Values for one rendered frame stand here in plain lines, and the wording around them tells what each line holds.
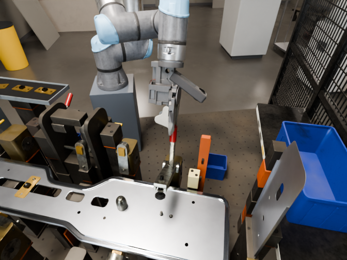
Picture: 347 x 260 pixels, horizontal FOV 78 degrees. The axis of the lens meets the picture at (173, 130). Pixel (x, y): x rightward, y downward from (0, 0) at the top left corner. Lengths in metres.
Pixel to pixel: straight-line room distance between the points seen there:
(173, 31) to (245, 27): 3.69
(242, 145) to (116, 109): 0.77
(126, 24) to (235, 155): 0.93
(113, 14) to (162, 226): 0.60
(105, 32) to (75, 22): 5.78
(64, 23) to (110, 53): 5.49
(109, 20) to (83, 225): 0.57
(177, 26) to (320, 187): 0.66
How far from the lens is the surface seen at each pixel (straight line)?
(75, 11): 6.33
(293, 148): 0.46
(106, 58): 1.01
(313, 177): 0.86
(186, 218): 0.69
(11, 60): 4.63
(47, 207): 0.81
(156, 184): 0.58
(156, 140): 1.34
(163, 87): 0.59
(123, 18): 0.65
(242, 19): 4.19
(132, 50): 1.02
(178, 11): 0.58
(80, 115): 0.78
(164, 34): 0.58
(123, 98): 1.05
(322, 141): 0.92
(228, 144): 1.35
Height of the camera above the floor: 1.61
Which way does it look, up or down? 41 degrees down
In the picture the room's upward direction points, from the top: straight up
